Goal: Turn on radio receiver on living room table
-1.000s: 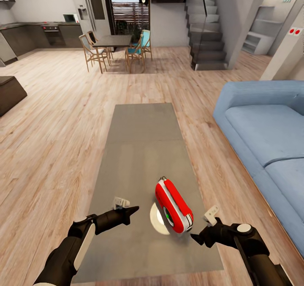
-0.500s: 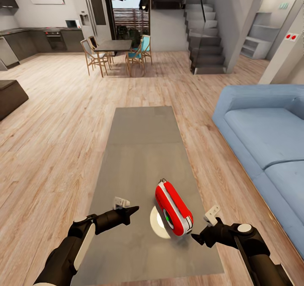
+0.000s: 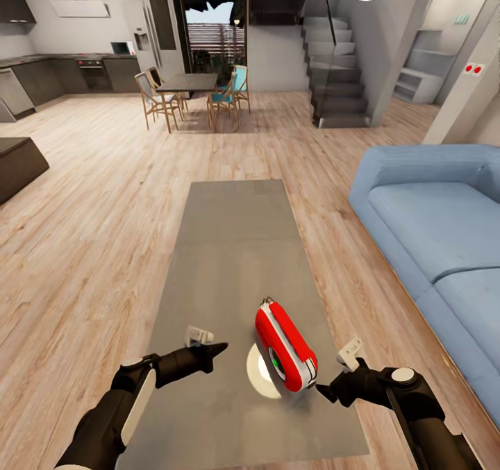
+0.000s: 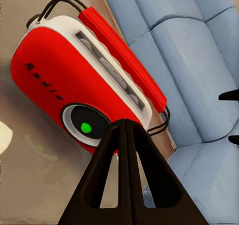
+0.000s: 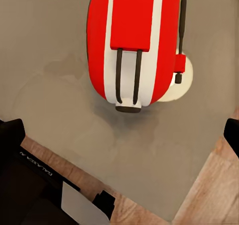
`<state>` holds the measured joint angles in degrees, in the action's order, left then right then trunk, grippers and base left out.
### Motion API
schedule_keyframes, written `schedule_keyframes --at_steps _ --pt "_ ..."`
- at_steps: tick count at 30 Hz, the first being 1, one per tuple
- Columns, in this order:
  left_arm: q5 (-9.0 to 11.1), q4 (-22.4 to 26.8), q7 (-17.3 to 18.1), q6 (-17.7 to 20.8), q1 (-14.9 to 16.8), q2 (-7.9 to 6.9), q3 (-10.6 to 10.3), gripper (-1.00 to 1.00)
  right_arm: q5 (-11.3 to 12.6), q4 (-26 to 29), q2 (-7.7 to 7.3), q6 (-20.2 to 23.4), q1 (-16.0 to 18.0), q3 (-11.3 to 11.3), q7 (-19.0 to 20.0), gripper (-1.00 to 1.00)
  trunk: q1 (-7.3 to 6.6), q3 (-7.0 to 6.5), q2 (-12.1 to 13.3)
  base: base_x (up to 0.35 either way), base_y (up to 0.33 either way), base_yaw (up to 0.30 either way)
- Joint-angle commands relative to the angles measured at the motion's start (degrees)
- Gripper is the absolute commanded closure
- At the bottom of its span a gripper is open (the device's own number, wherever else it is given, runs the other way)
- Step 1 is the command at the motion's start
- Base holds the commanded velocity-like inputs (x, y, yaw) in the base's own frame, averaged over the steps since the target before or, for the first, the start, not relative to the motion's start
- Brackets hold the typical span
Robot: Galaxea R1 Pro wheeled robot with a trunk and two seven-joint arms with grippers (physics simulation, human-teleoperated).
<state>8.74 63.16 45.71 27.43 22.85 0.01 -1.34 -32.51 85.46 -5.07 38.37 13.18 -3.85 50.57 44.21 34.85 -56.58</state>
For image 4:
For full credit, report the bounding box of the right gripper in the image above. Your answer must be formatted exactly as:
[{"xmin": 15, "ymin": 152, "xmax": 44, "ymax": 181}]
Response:
[{"xmin": 219, "ymin": 89, "xmax": 239, "ymax": 145}]

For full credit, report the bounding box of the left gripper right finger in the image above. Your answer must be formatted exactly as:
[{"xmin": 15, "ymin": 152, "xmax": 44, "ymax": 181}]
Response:
[{"xmin": 125, "ymin": 118, "xmax": 209, "ymax": 225}]

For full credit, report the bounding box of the radio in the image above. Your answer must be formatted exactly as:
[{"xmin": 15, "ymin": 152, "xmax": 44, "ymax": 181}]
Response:
[{"xmin": 10, "ymin": 0, "xmax": 170, "ymax": 154}]

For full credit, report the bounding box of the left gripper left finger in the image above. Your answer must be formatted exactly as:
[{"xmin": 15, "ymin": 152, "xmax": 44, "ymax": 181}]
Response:
[{"xmin": 58, "ymin": 118, "xmax": 132, "ymax": 225}]

